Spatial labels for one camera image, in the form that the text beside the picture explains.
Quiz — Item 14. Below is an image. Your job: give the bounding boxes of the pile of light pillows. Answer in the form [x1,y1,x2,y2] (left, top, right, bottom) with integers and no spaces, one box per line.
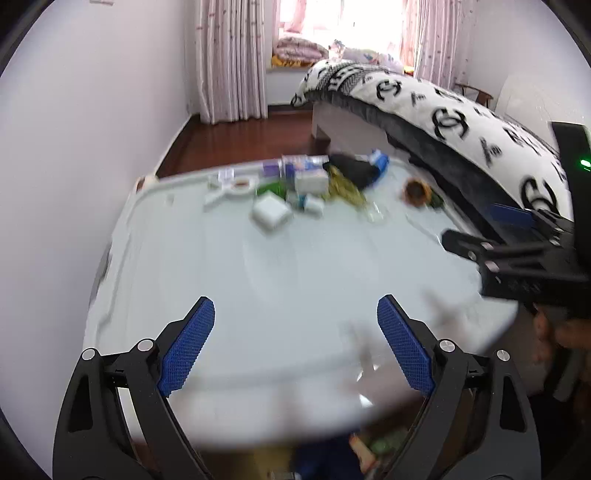
[328,39,404,73]

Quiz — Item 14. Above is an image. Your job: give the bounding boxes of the folded pink quilts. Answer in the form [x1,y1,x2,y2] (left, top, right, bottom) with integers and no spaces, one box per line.
[270,37,326,70]

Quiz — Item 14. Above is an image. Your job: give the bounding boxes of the orange tape roll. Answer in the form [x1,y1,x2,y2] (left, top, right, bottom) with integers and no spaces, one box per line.
[402,179,432,208]

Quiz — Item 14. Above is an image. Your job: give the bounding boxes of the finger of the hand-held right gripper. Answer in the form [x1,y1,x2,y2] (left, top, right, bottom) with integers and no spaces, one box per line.
[441,229,576,274]
[489,203,574,241]

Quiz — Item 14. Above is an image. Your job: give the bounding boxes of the grey plastic storage bin lid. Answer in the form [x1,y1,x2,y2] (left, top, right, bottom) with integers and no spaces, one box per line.
[83,154,520,448]

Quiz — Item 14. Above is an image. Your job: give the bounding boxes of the yellow green foil wrapper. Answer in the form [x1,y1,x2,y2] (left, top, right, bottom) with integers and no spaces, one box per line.
[325,168,368,208]

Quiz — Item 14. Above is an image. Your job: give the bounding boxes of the flat white box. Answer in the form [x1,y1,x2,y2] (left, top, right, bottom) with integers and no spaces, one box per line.
[252,194,294,230]

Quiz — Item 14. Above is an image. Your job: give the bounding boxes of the bed with logo blanket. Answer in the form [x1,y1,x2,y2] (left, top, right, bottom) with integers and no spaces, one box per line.
[291,59,573,217]

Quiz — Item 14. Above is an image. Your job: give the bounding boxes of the grey white carton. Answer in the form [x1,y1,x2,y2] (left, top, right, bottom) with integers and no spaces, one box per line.
[294,168,331,195]

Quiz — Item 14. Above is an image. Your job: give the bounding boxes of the small white blue box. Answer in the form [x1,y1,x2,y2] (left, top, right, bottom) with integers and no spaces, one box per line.
[299,193,325,216]

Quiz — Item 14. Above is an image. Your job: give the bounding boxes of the window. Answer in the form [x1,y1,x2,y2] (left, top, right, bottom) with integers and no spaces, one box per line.
[277,0,407,47]

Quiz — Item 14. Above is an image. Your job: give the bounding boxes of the blue white carton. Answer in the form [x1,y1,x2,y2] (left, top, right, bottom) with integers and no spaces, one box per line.
[281,154,331,178]

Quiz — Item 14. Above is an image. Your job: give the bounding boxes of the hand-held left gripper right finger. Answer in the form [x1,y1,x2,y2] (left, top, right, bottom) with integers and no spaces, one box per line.
[377,295,541,480]

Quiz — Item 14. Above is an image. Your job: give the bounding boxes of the wooden chair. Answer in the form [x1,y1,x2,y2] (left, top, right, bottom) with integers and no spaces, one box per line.
[452,80,495,110]

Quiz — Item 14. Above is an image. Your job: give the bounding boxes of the grey bin latch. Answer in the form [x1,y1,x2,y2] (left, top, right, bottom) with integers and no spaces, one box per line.
[95,244,114,296]

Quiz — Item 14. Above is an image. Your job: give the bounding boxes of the pink patterned curtain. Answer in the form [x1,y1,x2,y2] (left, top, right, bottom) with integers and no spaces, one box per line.
[402,0,462,88]
[194,0,269,124]

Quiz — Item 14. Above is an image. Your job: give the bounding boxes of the blue white packet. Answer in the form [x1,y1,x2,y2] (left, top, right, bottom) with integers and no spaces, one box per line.
[369,148,391,183]

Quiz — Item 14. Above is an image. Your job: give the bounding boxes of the person's right hand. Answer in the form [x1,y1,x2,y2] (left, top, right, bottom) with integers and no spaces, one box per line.
[531,307,591,365]

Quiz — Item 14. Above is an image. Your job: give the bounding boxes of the black pouch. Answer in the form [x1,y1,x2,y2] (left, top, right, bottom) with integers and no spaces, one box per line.
[329,154,382,190]

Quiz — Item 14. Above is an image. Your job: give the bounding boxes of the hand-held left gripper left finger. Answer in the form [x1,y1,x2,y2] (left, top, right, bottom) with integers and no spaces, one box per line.
[53,296,216,480]

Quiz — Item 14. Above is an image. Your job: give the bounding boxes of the white plastic clip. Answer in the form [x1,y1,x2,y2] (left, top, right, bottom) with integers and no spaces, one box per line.
[203,180,252,212]

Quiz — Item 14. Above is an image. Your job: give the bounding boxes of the white bed frame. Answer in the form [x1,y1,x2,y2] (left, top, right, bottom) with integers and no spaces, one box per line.
[310,99,389,155]

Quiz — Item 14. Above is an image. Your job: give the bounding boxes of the white board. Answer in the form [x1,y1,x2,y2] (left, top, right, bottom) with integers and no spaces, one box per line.
[496,74,555,126]

